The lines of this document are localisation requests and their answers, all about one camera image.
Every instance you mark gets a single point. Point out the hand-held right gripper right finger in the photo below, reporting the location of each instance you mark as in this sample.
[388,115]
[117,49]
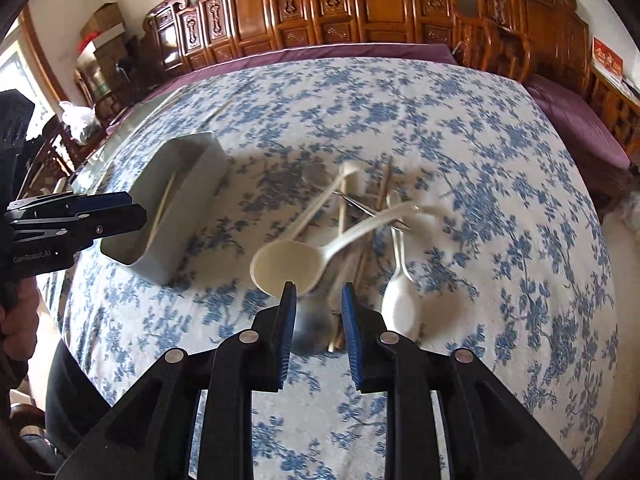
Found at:
[351,340]

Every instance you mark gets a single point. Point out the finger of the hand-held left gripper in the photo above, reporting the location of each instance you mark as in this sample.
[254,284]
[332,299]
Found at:
[107,200]
[120,220]

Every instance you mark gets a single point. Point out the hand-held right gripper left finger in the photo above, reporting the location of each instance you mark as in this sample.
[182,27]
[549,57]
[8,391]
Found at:
[286,340]

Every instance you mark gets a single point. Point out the metal spoon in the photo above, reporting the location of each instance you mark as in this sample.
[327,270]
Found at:
[315,325]

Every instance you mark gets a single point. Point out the large white plastic spoon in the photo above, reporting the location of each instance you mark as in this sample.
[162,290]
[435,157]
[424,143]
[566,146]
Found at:
[285,265]

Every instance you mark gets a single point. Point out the grey metal tray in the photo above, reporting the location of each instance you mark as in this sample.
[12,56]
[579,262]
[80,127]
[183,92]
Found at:
[200,200]

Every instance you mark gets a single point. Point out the pale wooden chopstick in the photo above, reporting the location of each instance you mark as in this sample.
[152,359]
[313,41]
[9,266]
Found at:
[343,220]
[378,180]

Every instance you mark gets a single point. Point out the metal fork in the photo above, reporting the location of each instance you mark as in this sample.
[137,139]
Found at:
[370,210]

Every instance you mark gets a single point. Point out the white plastic fork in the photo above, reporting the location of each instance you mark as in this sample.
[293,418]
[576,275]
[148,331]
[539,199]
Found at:
[325,200]

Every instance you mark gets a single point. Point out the brown wooden chopstick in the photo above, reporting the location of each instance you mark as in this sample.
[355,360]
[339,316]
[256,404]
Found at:
[386,175]

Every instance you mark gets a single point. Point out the person's left hand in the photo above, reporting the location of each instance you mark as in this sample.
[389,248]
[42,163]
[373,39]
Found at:
[17,330]

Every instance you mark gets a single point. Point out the white plastic bag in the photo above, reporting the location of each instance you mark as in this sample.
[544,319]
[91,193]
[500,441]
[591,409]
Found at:
[77,120]

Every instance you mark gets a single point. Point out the wooden chair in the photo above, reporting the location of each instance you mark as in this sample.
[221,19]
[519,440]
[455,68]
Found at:
[87,90]

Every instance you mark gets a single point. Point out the person's dark clothing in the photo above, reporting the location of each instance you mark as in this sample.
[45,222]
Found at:
[75,400]

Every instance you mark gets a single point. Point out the brown cardboard box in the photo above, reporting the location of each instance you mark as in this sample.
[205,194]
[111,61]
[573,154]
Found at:
[112,52]
[102,17]

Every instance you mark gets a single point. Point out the blue floral tablecloth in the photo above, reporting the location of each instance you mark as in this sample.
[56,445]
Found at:
[450,160]

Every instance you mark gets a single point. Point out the long carved wooden bench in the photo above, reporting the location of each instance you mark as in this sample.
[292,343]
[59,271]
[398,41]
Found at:
[300,5]

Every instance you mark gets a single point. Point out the purple cloth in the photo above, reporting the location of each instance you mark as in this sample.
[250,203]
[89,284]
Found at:
[575,110]

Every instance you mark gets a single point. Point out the wooden armchair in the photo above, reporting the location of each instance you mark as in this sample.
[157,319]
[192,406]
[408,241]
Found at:
[495,50]

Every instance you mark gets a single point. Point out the wooden side table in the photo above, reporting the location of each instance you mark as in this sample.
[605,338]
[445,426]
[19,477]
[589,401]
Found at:
[615,105]

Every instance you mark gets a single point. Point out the short carved wooden bench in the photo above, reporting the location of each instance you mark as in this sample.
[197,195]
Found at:
[540,15]

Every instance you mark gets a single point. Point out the red box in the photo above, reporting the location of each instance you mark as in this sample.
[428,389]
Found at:
[607,57]

